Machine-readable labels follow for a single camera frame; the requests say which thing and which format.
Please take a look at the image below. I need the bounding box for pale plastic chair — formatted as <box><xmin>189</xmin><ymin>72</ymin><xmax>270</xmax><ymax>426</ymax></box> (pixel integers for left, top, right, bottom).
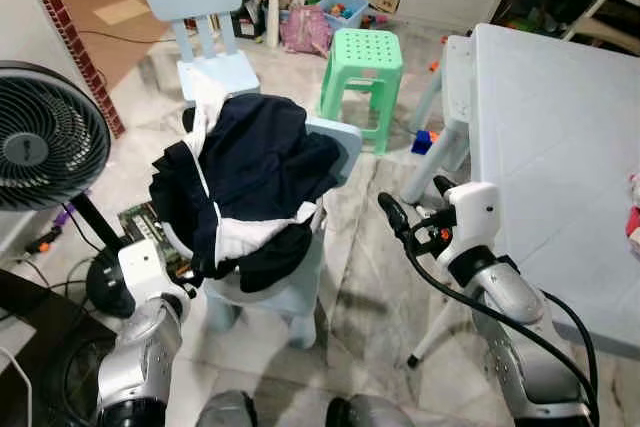
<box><xmin>405</xmin><ymin>35</ymin><xmax>477</xmax><ymax>205</ymax></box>

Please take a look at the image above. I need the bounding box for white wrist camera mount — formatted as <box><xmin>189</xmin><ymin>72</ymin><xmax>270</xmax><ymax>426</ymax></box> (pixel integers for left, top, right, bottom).
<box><xmin>117</xmin><ymin>239</ymin><xmax>181</xmax><ymax>298</ymax></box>
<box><xmin>438</xmin><ymin>182</ymin><xmax>499</xmax><ymax>270</ymax></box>

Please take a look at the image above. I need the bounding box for navy and white clothes pile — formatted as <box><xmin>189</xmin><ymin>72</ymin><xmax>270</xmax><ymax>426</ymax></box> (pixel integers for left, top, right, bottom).
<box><xmin>150</xmin><ymin>72</ymin><xmax>346</xmax><ymax>293</ymax></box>

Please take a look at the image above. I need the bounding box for blue plastic basket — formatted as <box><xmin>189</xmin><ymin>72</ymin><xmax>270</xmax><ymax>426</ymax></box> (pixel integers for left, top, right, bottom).
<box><xmin>315</xmin><ymin>0</ymin><xmax>371</xmax><ymax>33</ymax></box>

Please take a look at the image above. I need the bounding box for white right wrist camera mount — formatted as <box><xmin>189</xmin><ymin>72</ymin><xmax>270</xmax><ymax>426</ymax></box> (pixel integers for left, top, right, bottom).
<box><xmin>438</xmin><ymin>182</ymin><xmax>499</xmax><ymax>270</ymax></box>

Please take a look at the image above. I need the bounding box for green plastic stool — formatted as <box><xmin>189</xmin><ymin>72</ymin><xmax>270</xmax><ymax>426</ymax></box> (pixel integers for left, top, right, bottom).
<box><xmin>320</xmin><ymin>29</ymin><xmax>405</xmax><ymax>155</ymax></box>

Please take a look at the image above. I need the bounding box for pink bag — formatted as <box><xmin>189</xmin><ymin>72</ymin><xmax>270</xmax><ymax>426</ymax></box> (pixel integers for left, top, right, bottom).
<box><xmin>280</xmin><ymin>5</ymin><xmax>334</xmax><ymax>56</ymax></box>

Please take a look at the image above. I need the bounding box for light blue folding table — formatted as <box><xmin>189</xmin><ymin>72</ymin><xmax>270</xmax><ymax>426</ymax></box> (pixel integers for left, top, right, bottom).
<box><xmin>405</xmin><ymin>24</ymin><xmax>640</xmax><ymax>368</ymax></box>

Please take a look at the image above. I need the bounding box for small blue toy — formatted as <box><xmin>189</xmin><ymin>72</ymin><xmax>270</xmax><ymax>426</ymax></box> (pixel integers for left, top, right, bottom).
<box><xmin>412</xmin><ymin>130</ymin><xmax>438</xmax><ymax>155</ymax></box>

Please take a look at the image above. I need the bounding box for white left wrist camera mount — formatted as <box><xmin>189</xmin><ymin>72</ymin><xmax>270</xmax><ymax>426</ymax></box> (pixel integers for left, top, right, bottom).
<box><xmin>117</xmin><ymin>239</ymin><xmax>181</xmax><ymax>298</ymax></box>

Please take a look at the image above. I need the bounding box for grey left robot leg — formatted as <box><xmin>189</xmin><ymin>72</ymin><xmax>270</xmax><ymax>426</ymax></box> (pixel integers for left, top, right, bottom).
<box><xmin>195</xmin><ymin>392</ymin><xmax>259</xmax><ymax>427</ymax></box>

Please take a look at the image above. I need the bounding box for black printed cardboard box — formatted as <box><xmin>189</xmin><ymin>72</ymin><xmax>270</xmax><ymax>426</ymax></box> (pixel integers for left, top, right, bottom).
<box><xmin>118</xmin><ymin>202</ymin><xmax>193</xmax><ymax>273</ymax></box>

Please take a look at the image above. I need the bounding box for black floor fan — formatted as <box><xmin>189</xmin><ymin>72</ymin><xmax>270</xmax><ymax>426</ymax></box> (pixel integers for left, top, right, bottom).
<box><xmin>0</xmin><ymin>60</ymin><xmax>136</xmax><ymax>320</ymax></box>

